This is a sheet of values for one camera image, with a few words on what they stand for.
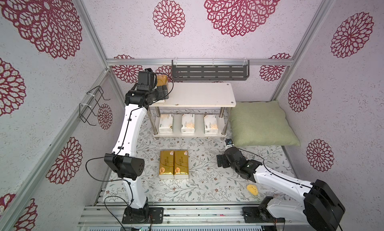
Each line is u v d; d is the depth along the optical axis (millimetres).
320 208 405
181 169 821
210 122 972
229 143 747
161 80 769
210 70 957
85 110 722
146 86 562
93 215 760
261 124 957
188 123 973
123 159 459
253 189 796
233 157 640
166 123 980
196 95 818
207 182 853
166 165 840
